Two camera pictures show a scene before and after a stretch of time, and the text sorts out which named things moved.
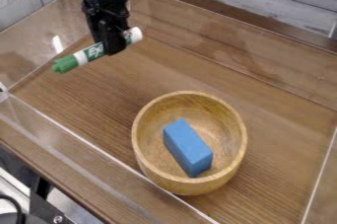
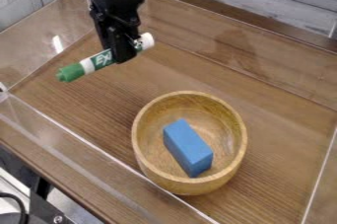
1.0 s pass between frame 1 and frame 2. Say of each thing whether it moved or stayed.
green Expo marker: moved
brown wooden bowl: stayed
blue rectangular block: stayed
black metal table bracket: stayed
